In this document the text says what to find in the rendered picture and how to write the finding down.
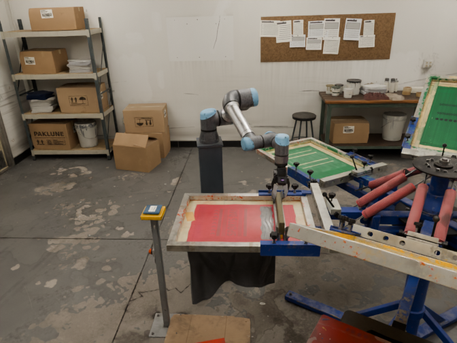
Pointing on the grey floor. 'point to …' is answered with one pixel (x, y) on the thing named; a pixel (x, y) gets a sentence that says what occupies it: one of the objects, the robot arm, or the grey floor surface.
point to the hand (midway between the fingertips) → (279, 196)
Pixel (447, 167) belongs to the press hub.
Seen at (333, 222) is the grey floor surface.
